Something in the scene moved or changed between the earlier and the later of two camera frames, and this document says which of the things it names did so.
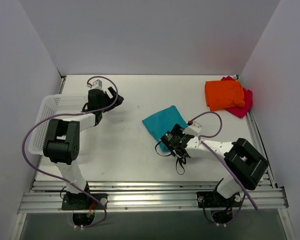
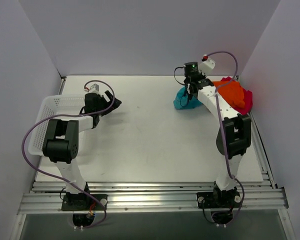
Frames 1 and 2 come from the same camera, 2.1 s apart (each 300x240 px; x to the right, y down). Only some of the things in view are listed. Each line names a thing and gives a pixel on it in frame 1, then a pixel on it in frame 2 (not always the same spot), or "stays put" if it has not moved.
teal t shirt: (163, 122) → (182, 101)
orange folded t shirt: (221, 95) stays put
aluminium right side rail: (251, 122) stays put
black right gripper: (170, 139) → (188, 87)
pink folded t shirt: (240, 112) stays put
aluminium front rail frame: (47, 197) stays put
